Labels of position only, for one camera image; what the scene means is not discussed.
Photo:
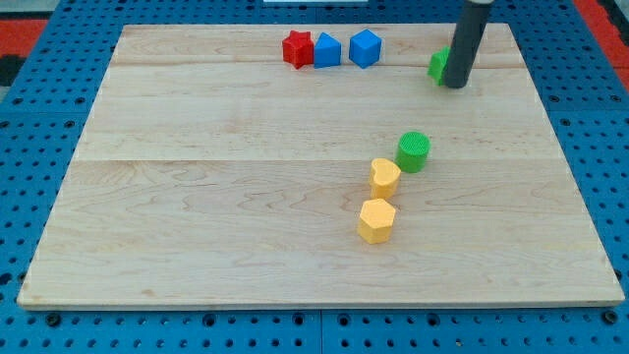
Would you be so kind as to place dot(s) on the light wooden board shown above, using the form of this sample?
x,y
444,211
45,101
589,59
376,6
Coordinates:
x,y
212,175

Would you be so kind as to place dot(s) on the green cylinder block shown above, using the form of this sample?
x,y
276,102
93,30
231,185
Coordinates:
x,y
412,152

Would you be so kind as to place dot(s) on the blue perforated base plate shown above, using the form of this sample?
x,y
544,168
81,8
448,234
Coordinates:
x,y
46,107

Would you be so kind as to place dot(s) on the yellow hexagon block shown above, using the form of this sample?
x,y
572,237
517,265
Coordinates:
x,y
376,220

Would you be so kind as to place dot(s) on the blue triangular block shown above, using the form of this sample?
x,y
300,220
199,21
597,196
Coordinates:
x,y
327,51

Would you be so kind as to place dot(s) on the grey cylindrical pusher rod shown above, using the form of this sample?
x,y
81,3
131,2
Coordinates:
x,y
465,43

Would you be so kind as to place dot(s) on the green star block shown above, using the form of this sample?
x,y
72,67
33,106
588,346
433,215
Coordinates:
x,y
437,63

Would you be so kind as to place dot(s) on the blue cube block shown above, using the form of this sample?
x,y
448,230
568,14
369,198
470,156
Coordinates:
x,y
365,47

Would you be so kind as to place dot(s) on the red star block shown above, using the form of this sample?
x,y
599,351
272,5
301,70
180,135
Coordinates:
x,y
298,49

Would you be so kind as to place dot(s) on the yellow heart block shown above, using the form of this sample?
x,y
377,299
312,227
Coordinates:
x,y
384,178

